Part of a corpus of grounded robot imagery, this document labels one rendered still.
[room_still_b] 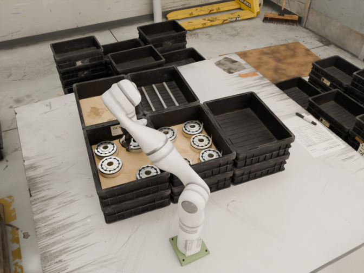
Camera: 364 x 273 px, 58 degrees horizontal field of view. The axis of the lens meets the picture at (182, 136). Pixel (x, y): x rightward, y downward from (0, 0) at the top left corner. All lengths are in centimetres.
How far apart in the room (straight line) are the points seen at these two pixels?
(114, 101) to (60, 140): 94
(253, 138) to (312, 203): 40
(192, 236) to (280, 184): 58
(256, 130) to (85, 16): 340
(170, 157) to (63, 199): 71
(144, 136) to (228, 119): 79
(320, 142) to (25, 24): 371
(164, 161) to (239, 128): 72
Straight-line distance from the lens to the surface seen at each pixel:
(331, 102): 287
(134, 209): 147
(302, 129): 200
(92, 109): 187
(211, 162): 139
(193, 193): 112
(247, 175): 159
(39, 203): 166
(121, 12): 480
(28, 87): 382
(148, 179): 132
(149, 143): 105
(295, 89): 313
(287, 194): 164
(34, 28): 466
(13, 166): 295
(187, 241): 129
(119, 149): 160
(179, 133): 166
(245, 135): 168
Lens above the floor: 193
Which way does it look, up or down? 42 degrees down
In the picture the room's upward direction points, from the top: straight up
